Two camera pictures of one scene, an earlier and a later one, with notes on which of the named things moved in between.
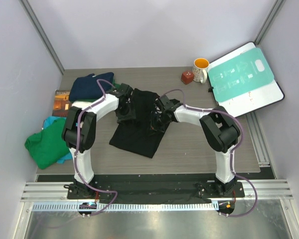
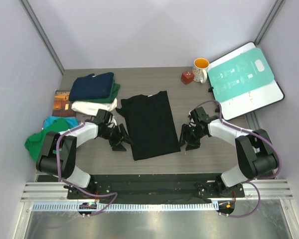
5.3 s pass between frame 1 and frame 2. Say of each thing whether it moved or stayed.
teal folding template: stayed
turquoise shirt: stayed
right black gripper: moved
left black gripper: moved
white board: stayed
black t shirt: moved
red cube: stayed
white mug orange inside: stayed
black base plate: stayed
